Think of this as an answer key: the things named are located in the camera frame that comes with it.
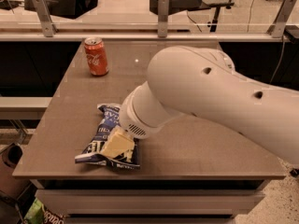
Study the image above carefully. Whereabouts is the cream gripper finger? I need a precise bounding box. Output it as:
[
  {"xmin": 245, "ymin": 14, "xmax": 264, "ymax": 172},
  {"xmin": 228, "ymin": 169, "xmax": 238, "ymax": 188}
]
[{"xmin": 100, "ymin": 126, "xmax": 135, "ymax": 159}]

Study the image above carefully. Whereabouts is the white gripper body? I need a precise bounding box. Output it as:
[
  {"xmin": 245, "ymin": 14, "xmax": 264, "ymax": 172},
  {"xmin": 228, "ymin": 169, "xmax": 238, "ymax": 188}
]
[{"xmin": 119, "ymin": 82, "xmax": 182, "ymax": 139}]

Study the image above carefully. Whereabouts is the blue Kettle chip bag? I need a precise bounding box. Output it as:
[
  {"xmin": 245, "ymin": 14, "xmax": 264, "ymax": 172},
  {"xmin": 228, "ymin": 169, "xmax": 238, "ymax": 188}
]
[{"xmin": 75, "ymin": 104, "xmax": 140, "ymax": 170}]

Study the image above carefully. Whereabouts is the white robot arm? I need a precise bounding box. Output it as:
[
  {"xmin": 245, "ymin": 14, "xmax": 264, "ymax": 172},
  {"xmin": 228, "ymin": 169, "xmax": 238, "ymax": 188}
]
[{"xmin": 119, "ymin": 46, "xmax": 299, "ymax": 167}]

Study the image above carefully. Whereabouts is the green snack bag on floor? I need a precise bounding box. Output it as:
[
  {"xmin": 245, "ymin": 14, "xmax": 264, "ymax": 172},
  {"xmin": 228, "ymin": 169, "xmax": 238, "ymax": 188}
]
[{"xmin": 24, "ymin": 199, "xmax": 64, "ymax": 224}]

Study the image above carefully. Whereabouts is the red Coca-Cola can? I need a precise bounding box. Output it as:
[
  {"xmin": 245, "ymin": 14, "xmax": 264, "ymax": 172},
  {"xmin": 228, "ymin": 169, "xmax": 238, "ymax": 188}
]
[{"xmin": 84, "ymin": 37, "xmax": 108, "ymax": 77}]

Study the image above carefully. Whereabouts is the middle metal railing bracket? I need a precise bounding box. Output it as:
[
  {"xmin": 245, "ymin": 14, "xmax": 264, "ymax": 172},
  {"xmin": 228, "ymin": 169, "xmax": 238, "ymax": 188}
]
[{"xmin": 158, "ymin": 0, "xmax": 169, "ymax": 37}]

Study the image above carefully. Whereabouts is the metal railing bracket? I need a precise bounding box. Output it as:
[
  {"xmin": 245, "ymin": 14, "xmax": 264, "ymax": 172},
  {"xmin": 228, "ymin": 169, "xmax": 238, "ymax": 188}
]
[
  {"xmin": 32, "ymin": 0, "xmax": 57, "ymax": 37},
  {"xmin": 158, "ymin": 0, "xmax": 169, "ymax": 37},
  {"xmin": 267, "ymin": 0, "xmax": 297, "ymax": 38}
]

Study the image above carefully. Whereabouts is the left metal railing bracket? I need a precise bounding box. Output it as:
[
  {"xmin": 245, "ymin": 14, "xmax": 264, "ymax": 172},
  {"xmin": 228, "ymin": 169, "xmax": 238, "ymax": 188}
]
[{"xmin": 32, "ymin": 0, "xmax": 57, "ymax": 37}]

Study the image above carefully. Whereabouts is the right metal railing bracket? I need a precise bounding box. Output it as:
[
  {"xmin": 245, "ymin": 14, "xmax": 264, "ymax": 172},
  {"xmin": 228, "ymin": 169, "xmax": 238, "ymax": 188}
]
[{"xmin": 267, "ymin": 0, "xmax": 297, "ymax": 38}]

